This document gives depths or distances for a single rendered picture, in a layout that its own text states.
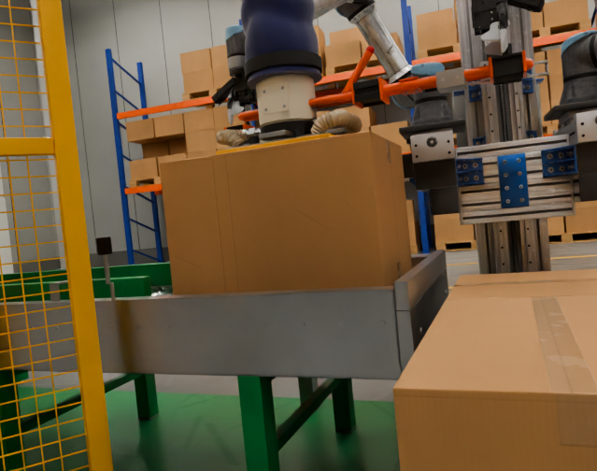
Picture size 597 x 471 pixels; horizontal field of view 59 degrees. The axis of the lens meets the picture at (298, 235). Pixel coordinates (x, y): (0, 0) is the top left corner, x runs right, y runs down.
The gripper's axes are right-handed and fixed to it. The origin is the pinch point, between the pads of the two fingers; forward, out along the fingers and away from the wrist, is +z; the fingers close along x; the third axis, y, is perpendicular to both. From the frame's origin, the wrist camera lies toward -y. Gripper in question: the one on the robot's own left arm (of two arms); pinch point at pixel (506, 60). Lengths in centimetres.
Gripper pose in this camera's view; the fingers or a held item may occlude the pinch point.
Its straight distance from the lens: 147.7
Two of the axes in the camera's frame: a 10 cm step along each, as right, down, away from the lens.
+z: 1.0, 9.9, 0.3
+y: -9.2, 0.8, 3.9
